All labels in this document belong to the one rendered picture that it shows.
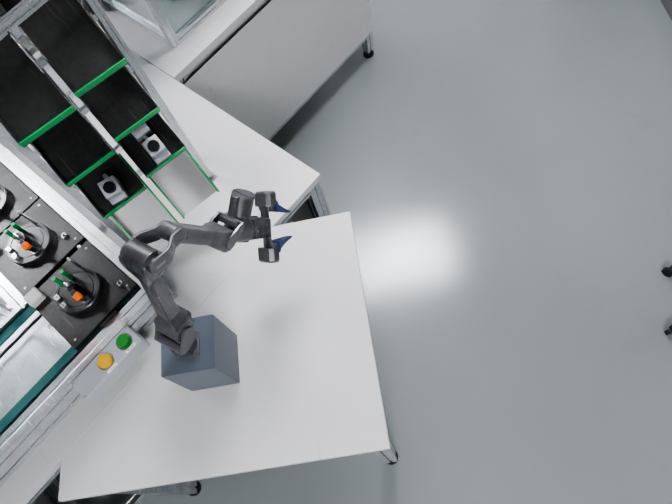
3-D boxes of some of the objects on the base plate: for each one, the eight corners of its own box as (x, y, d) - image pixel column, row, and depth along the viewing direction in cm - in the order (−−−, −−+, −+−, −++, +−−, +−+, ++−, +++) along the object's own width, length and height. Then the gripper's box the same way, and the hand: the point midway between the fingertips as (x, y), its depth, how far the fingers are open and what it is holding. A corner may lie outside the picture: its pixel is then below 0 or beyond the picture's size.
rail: (177, 295, 165) (162, 283, 156) (-57, 548, 145) (-92, 552, 135) (166, 285, 167) (149, 272, 158) (-67, 533, 147) (-103, 536, 137)
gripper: (255, 266, 137) (299, 258, 148) (250, 192, 135) (296, 189, 146) (240, 265, 141) (284, 257, 153) (235, 192, 139) (280, 189, 150)
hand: (280, 225), depth 147 cm, fingers open, 6 cm apart
